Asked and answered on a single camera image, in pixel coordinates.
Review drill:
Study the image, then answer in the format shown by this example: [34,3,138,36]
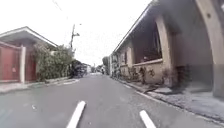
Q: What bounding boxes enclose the concrete pavement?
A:
[113,77,224,126]
[0,77,81,95]

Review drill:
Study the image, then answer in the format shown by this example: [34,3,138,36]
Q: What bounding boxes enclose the robot's own part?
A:
[65,100,87,128]
[139,109,157,128]

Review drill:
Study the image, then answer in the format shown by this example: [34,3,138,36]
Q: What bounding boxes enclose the grey building with arches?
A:
[108,0,224,99]

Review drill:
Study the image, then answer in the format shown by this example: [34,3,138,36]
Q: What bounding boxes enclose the grey asphalt road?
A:
[0,73,224,128]

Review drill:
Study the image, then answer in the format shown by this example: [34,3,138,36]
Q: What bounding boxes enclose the utility pole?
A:
[69,23,81,51]

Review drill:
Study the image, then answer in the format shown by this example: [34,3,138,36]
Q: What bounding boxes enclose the building with pale roof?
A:
[0,26,59,83]

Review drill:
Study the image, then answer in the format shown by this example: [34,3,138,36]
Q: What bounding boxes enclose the potted plants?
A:
[111,64,174,88]

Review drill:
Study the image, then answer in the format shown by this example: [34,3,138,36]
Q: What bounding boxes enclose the bushes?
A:
[32,42,76,83]

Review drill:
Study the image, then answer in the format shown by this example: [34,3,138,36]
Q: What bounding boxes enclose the red gate with pale posts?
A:
[0,40,27,84]

